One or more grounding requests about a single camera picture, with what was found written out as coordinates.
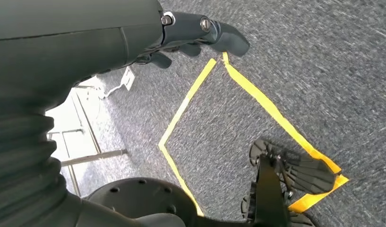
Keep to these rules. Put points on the steel workbench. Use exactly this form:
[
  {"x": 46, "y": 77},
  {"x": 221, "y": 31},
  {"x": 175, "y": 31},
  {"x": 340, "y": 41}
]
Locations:
[{"x": 92, "y": 157}]

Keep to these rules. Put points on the black robot hip joint disc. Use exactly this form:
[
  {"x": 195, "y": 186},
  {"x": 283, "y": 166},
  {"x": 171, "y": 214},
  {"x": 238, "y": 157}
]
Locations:
[{"x": 142, "y": 197}]

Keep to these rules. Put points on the black ribbed robot left foot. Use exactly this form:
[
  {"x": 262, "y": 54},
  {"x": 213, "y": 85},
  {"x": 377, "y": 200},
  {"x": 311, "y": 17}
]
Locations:
[{"x": 308, "y": 172}]

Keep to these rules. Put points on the yellow floor tape rectangle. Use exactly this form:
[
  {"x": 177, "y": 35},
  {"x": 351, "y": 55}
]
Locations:
[{"x": 264, "y": 100}]

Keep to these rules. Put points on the white power strip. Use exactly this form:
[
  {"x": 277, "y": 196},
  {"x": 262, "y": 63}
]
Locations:
[{"x": 128, "y": 78}]

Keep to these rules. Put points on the black robot left leg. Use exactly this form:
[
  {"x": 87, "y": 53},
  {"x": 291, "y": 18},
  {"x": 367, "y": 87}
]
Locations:
[{"x": 269, "y": 194}]

